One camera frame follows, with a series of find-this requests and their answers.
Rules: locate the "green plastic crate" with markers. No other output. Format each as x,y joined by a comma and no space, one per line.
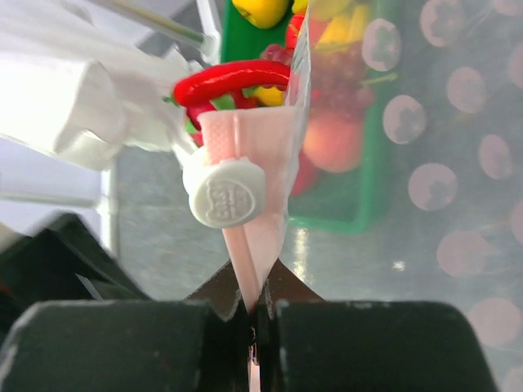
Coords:
348,202

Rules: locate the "yellow banana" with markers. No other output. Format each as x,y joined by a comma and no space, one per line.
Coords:
347,25

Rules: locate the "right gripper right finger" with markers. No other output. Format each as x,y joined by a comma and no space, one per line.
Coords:
305,343

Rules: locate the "peach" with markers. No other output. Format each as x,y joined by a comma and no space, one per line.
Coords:
334,143

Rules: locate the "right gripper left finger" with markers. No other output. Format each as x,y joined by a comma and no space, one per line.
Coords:
199,344

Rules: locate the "red grapes bunch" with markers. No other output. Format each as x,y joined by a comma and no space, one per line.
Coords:
338,78

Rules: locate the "white t-shirt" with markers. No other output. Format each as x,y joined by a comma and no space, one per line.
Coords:
59,29

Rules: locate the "clear pink zip top bag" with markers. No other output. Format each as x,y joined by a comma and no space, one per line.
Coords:
434,211

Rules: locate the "red chili pepper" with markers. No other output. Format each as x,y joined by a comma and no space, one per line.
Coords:
222,79

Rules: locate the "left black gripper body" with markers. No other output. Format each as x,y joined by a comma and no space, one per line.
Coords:
62,261

